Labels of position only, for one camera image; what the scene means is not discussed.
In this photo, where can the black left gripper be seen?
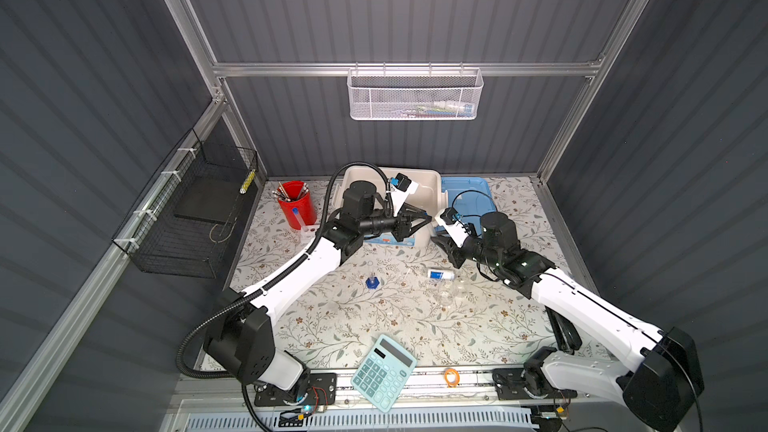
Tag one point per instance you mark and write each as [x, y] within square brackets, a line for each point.
[403, 222]

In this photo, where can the clear test tube blue cap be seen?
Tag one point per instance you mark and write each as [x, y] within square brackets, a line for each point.
[298, 218]

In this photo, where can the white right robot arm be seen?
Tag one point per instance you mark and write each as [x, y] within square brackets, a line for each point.
[655, 374]

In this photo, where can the beige plastic storage bin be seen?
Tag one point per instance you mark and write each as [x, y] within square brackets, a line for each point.
[428, 197]

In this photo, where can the black stapler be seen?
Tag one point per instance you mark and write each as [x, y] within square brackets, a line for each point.
[567, 337]

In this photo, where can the black wire wall basket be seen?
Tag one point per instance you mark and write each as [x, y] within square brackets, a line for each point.
[193, 219]

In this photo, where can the teal desk calculator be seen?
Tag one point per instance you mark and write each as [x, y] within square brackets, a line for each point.
[383, 374]

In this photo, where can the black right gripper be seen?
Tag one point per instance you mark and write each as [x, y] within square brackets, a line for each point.
[447, 243]

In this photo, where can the blue plastic bin lid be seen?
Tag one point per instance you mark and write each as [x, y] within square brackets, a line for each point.
[470, 197]

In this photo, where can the white test tube rack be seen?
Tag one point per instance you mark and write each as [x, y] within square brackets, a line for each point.
[308, 233]

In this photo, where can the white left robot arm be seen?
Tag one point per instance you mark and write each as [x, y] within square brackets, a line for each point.
[237, 340]

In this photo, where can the small blue-based flask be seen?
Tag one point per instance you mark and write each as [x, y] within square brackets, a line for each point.
[372, 281]

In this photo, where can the white blue labelled bottle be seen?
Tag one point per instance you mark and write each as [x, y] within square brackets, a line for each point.
[440, 275]

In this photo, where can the red ribbed plastic cup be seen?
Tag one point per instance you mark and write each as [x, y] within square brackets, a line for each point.
[296, 194]

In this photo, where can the white wire mesh basket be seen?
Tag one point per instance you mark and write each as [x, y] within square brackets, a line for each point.
[427, 94]

